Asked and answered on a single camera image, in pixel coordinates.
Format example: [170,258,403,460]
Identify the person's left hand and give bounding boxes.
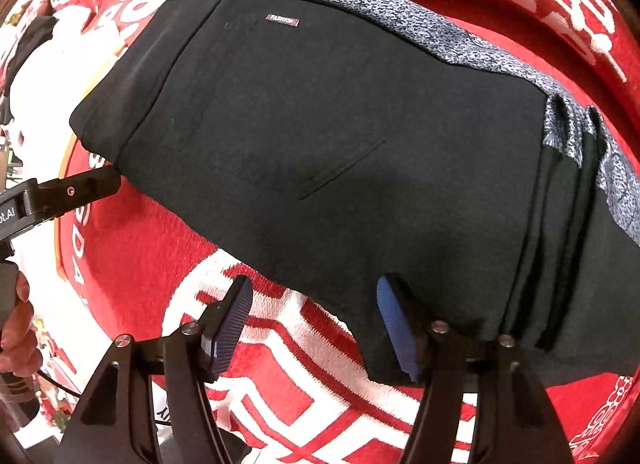
[0,271,43,377]

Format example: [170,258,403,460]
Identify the white cloth on sofa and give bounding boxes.
[10,5,125,181]

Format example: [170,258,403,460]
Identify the black pants grey patterned waistband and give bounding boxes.
[70,0,639,386]

